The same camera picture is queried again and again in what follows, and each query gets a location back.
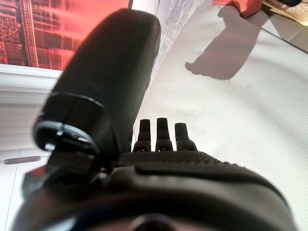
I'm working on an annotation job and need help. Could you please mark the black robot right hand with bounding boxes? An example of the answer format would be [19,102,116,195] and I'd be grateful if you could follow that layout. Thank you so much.
[280,0,303,7]

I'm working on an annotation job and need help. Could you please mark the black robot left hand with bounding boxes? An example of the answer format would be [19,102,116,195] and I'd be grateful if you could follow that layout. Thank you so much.
[9,8,299,231]

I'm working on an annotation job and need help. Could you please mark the red garment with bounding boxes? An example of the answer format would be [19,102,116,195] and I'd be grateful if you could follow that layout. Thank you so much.
[212,0,263,18]

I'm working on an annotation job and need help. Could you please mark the brown wicker basket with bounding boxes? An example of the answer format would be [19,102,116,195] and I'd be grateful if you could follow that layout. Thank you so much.
[261,0,308,25]

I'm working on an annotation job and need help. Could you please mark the grey oblong fixture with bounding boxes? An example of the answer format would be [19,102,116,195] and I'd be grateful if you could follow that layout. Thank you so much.
[2,155,42,166]

